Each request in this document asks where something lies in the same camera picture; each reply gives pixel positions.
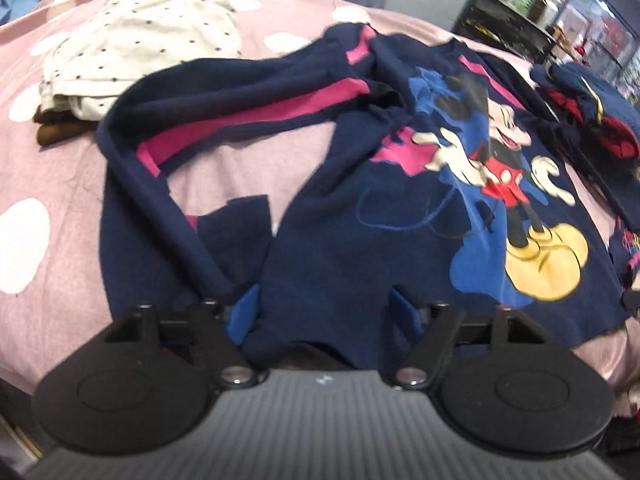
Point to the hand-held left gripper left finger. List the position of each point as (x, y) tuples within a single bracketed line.
[(244, 316)]

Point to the navy and red sweater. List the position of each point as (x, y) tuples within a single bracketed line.
[(585, 95)]

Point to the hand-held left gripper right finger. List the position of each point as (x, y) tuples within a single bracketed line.
[(403, 310)]

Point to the navy cartoon print sweatshirt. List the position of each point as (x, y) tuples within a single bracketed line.
[(350, 185)]

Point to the pink polka dot blanket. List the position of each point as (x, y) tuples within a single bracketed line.
[(75, 175)]

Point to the brown garment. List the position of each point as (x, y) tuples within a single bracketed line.
[(55, 132)]

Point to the white dotted garment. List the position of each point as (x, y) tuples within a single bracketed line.
[(145, 35)]

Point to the navy garment with pink print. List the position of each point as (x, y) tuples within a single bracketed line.
[(626, 252)]

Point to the black shelf rack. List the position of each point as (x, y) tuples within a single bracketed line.
[(505, 25)]

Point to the cluttered display shelf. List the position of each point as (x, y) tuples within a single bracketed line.
[(595, 15)]

